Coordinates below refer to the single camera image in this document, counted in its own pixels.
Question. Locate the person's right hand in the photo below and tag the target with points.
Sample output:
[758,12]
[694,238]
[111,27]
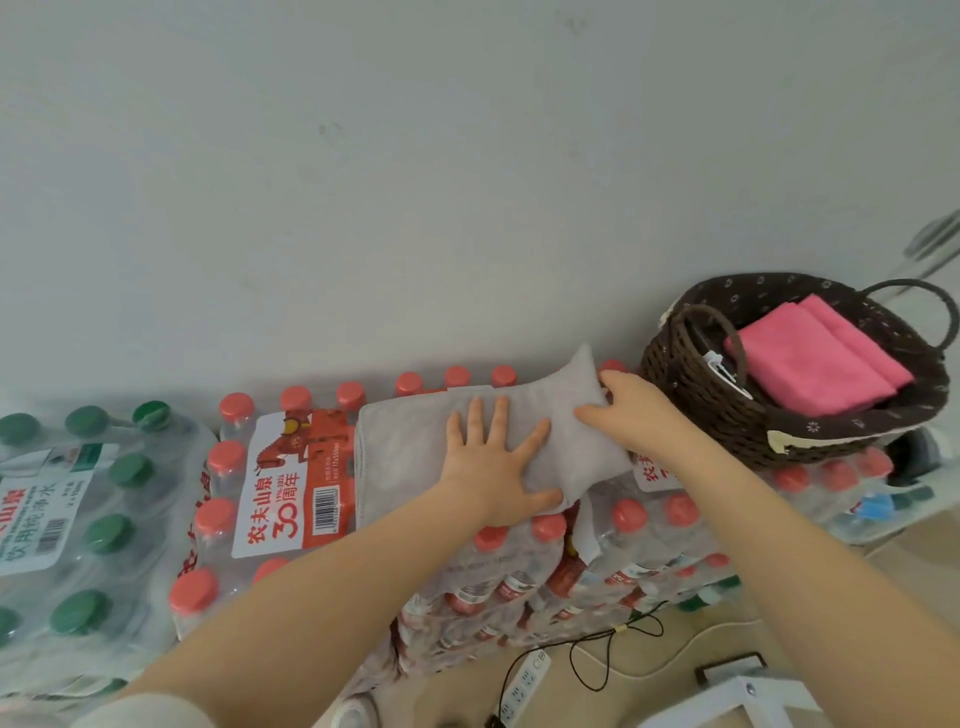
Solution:
[645,420]

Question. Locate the person's left hand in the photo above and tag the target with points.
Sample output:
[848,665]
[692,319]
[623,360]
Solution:
[491,480]

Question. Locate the brown woven basket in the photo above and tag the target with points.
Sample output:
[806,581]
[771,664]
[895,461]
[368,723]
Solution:
[697,390]

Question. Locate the grey towel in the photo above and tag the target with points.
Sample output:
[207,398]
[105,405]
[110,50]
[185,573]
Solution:
[405,450]

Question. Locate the pink towel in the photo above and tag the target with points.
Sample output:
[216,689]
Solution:
[870,345]
[802,367]

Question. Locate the person's right forearm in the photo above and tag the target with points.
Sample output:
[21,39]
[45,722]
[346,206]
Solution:
[810,585]

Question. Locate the person's left forearm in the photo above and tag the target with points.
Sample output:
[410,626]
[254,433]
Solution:
[300,622]

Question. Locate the person's grey sleeve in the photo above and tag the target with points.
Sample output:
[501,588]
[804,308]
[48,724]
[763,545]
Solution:
[142,712]

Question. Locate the white power strip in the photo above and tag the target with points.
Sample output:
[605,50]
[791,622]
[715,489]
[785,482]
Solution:
[525,682]

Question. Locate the black bag white rim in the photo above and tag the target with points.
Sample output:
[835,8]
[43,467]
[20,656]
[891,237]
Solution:
[911,454]

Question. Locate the white tower gym machine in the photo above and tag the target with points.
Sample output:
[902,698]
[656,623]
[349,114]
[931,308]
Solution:
[742,701]

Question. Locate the stack of bottled water packs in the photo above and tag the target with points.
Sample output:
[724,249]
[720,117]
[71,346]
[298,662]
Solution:
[112,540]

